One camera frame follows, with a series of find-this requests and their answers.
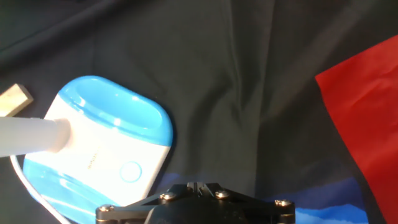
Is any light wooden block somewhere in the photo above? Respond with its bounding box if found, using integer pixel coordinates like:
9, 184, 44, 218
0, 83, 34, 118

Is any blue and white desk lamp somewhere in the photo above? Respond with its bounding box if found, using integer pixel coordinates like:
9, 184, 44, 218
0, 75, 174, 224

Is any red flag with white stick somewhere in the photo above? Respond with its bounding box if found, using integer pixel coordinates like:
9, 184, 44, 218
315, 33, 398, 224

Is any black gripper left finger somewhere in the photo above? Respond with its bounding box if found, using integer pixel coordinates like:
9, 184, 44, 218
95, 182, 200, 224

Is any white lamp power cable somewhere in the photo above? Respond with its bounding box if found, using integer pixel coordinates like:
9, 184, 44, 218
9, 154, 73, 224

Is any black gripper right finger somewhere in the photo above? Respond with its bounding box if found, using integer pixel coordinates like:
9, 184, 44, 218
198, 182, 296, 224

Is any black cloth with blue print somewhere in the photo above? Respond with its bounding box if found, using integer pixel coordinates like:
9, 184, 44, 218
0, 0, 398, 224

